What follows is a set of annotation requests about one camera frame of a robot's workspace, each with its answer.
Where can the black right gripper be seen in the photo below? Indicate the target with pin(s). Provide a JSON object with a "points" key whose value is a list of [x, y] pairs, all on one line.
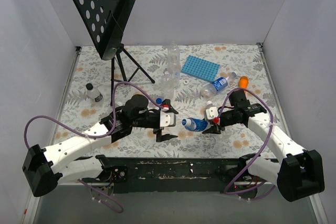
{"points": [[220, 123]]}

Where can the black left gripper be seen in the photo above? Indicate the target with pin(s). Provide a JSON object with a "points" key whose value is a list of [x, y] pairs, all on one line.
{"points": [[161, 127]]}

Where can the clear bottle green logo cap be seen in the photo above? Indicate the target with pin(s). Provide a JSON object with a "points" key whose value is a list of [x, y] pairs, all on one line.
{"points": [[174, 68]]}

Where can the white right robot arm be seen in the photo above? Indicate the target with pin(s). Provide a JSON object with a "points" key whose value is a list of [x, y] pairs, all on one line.
{"points": [[294, 170]]}

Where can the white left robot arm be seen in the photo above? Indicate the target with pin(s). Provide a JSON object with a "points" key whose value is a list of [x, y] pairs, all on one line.
{"points": [[71, 153]]}

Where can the large crumpled clear bottle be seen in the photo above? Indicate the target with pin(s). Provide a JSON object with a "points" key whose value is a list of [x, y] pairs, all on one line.
{"points": [[231, 133]]}

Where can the blue label pepsi bottle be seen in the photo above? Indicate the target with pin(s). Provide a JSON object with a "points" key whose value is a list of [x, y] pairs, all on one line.
{"points": [[217, 86]]}

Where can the small black cap bottle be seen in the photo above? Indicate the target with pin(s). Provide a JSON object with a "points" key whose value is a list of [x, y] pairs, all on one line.
{"points": [[93, 93]]}

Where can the blue studded building plate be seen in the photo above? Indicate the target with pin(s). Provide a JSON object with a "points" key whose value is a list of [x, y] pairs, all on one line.
{"points": [[200, 68]]}

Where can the black music stand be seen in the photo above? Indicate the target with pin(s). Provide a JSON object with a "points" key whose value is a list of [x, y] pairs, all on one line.
{"points": [[105, 21]]}

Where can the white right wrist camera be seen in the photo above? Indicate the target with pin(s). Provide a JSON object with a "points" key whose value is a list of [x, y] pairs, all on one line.
{"points": [[210, 112]]}

